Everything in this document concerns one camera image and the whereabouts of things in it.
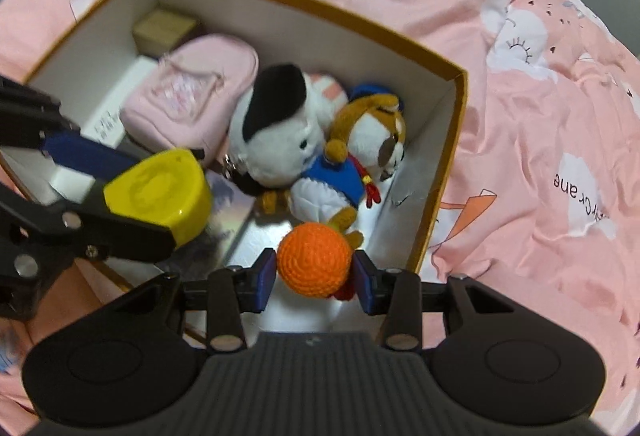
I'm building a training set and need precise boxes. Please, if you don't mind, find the orange crochet ball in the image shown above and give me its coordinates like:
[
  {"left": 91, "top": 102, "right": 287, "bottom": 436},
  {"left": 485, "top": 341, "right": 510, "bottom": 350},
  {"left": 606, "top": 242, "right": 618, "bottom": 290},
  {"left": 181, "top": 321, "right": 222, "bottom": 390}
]
[{"left": 277, "top": 222, "right": 355, "bottom": 302}]

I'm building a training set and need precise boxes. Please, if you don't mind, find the portrait photo card box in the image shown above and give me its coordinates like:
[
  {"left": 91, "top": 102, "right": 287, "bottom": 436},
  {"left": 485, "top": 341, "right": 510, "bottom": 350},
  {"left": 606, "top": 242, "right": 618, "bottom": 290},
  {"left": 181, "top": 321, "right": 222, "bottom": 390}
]
[{"left": 158, "top": 170, "right": 255, "bottom": 281}]

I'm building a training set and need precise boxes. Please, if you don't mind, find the yellow plastic container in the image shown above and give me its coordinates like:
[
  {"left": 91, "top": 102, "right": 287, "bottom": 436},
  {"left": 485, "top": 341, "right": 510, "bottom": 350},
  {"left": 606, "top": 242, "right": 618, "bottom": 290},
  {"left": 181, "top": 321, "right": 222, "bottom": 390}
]
[{"left": 103, "top": 149, "right": 213, "bottom": 248}]

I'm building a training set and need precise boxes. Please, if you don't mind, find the pink small pouch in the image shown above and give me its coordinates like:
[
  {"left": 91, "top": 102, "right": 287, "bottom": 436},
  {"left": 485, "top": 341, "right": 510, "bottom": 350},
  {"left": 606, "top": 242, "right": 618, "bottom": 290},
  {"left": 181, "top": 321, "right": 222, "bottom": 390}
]
[{"left": 119, "top": 34, "right": 259, "bottom": 166}]

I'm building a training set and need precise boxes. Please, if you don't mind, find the brown sailor plush toy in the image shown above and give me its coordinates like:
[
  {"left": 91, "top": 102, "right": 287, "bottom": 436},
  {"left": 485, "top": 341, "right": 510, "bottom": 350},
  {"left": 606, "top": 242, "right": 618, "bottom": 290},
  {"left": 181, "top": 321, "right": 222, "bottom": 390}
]
[{"left": 257, "top": 84, "right": 407, "bottom": 250}]

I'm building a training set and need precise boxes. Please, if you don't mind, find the gold gift box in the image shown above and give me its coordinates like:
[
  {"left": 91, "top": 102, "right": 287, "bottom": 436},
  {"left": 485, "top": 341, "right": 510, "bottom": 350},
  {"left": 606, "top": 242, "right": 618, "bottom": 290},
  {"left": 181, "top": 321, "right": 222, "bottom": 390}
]
[{"left": 131, "top": 8, "right": 202, "bottom": 58}]

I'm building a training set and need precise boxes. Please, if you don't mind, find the white black plush toy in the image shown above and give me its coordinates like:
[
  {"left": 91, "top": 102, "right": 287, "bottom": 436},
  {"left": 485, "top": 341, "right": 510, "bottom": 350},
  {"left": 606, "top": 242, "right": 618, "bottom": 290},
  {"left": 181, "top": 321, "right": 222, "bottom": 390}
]
[{"left": 226, "top": 63, "right": 348, "bottom": 196}]

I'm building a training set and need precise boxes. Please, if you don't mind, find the orange cardboard storage box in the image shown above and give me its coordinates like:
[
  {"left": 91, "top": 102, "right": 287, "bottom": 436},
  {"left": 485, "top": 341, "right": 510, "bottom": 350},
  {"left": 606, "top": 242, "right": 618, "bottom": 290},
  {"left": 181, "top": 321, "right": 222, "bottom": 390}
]
[{"left": 22, "top": 0, "right": 469, "bottom": 347}]

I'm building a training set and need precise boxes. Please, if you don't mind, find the pink cloud print duvet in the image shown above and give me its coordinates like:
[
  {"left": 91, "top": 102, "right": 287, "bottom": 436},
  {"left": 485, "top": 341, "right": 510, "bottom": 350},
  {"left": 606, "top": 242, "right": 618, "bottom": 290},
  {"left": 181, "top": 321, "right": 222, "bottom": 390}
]
[{"left": 1, "top": 0, "right": 639, "bottom": 435}]

